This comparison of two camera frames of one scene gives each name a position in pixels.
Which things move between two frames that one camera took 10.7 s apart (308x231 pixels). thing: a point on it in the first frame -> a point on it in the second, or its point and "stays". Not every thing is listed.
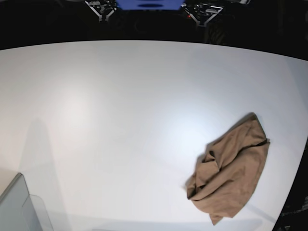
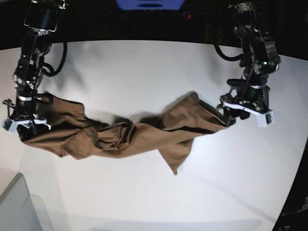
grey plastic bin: [21, 211] stays
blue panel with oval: [150, 5] stays
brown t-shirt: [222, 182] -> [66, 127]
